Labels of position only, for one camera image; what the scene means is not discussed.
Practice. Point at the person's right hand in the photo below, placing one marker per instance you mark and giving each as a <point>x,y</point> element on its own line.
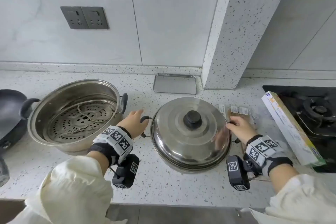
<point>242,129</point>

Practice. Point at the person's left hand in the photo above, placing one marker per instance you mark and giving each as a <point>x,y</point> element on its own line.
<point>134,124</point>

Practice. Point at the steel pot with lid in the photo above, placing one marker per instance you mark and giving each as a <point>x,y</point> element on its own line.
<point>183,132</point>

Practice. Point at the steel steamer pot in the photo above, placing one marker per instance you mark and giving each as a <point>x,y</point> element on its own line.
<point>65,100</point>

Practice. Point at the black wok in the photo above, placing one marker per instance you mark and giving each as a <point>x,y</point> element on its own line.
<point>10,108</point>

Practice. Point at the person's left forearm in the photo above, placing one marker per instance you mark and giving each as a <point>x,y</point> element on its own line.
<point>76,187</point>

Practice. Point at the person's right forearm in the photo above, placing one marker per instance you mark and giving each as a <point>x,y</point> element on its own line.
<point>294,195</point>

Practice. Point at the brown packet clear wrap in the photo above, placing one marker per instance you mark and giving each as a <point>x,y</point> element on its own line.
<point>246,118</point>

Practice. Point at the white tagged left wristband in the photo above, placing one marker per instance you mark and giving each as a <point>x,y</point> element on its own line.
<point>115,137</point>

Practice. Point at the white tagged wristband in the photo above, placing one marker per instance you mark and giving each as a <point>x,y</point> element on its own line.
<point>115,137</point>
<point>260,150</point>

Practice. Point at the white tagged right wristband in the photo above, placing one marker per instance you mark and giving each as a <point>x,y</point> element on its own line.
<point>260,150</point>

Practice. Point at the white printed tag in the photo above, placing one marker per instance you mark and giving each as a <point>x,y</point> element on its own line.
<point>222,109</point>

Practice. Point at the long white wrap box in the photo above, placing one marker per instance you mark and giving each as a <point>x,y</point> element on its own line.
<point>291,129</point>

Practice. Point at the steel rectangular tray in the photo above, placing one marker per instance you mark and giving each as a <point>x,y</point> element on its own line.
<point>175,84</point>

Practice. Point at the black gas stove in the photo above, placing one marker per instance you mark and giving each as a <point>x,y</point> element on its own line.
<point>320,116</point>

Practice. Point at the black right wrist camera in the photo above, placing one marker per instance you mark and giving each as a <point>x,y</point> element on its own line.
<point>236,172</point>

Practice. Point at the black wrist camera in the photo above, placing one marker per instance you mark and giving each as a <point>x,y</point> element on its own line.
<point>236,172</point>
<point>126,171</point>

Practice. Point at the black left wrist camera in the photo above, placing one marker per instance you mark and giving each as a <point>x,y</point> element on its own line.
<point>126,171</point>

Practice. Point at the dark grey wall socket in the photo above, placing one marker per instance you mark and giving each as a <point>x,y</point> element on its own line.
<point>72,17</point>
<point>95,18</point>

